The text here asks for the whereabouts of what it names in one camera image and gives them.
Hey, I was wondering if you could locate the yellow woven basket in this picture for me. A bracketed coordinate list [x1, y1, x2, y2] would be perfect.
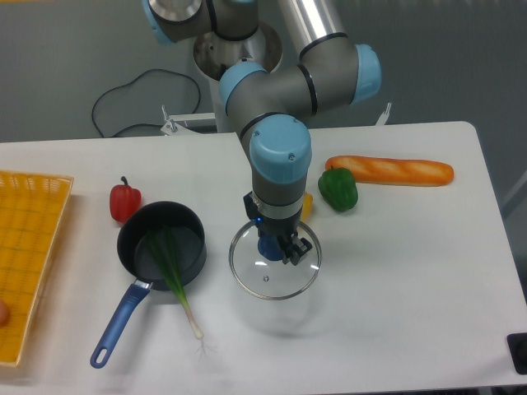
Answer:
[1, 170, 74, 367]

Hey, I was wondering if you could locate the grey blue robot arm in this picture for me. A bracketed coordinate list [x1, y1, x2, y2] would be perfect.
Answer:
[143, 1, 382, 264]

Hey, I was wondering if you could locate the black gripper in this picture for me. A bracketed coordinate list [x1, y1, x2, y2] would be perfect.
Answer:
[243, 192, 312, 264]

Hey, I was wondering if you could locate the dark saucepan blue handle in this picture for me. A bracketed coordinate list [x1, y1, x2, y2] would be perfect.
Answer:
[90, 202, 207, 369]

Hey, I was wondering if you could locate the yellow bell pepper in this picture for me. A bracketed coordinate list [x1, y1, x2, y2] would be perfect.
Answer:
[301, 192, 314, 222]

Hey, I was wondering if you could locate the green spring onion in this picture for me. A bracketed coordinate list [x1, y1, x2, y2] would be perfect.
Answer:
[144, 225, 211, 359]

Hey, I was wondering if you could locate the glass pot lid blue knob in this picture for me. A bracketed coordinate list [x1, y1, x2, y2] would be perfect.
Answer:
[229, 221, 322, 300]

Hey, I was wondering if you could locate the green bell pepper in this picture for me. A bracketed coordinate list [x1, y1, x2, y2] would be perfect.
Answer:
[317, 168, 359, 212]

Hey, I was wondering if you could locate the white table leg bracket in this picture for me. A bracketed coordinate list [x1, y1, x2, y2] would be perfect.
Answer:
[375, 102, 392, 126]

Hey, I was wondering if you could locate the black box at table edge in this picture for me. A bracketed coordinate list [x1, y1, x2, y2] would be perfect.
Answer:
[506, 332, 527, 375]

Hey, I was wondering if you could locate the black cable on floor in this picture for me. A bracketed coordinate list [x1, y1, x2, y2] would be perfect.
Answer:
[91, 67, 202, 138]

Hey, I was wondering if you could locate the orange baguette bread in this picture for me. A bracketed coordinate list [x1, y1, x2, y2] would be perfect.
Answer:
[324, 156, 455, 187]

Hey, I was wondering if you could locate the red bell pepper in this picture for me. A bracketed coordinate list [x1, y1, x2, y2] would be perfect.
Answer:
[110, 176, 142, 223]

